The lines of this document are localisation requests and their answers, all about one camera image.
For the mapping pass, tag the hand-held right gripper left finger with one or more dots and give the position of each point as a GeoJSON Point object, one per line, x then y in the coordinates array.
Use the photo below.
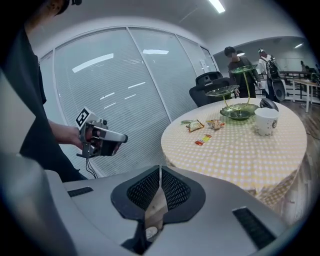
{"type": "Point", "coordinates": [100, 207]}

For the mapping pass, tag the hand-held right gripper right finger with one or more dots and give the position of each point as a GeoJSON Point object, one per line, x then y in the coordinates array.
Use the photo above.
{"type": "Point", "coordinates": [220, 225]}

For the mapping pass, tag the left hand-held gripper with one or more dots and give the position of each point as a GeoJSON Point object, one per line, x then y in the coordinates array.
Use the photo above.
{"type": "Point", "coordinates": [83, 117]}

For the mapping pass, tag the green candy wrapper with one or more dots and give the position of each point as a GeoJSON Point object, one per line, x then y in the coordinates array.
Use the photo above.
{"type": "Point", "coordinates": [185, 122]}

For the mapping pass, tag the beige snack packet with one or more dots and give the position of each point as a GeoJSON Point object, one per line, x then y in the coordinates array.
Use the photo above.
{"type": "Point", "coordinates": [196, 125]}

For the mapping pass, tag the red snack packet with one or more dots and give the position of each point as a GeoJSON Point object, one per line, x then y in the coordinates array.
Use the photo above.
{"type": "Point", "coordinates": [203, 139]}

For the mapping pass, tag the orange snack packet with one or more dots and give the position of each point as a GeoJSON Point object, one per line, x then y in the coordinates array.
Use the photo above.
{"type": "Point", "coordinates": [215, 124]}

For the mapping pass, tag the green leaf-shaped tiered tray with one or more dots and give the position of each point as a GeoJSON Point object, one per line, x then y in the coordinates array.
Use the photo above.
{"type": "Point", "coordinates": [237, 113]}

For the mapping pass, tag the person's left forearm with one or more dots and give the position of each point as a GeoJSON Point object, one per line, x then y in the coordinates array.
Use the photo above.
{"type": "Point", "coordinates": [62, 133]}

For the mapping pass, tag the round table with checkered cloth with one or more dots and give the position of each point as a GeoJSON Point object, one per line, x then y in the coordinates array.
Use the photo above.
{"type": "Point", "coordinates": [237, 155]}

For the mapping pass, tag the person's black shirt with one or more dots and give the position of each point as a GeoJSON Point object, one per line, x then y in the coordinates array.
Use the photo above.
{"type": "Point", "coordinates": [30, 112]}

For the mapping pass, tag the black office chair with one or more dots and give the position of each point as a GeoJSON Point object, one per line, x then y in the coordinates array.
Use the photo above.
{"type": "Point", "coordinates": [207, 92]}

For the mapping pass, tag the white cup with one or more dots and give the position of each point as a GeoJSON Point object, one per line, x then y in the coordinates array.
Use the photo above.
{"type": "Point", "coordinates": [266, 122]}

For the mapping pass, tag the black computer mouse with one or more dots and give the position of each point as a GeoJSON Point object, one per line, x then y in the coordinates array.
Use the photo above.
{"type": "Point", "coordinates": [268, 103]}

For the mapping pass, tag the person's head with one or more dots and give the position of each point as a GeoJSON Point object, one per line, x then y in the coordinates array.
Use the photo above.
{"type": "Point", "coordinates": [37, 22]}

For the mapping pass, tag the round ceiling lamp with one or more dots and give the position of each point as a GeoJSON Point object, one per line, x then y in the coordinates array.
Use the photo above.
{"type": "Point", "coordinates": [240, 52]}

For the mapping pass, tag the ceiling light panel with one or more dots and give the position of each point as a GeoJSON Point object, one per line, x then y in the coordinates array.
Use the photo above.
{"type": "Point", "coordinates": [217, 5]}

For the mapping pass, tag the black head-mounted camera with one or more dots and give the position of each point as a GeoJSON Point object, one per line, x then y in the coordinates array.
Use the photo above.
{"type": "Point", "coordinates": [77, 2]}

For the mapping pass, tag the white frame desk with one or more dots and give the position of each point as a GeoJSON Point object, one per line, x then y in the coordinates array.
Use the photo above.
{"type": "Point", "coordinates": [305, 82]}

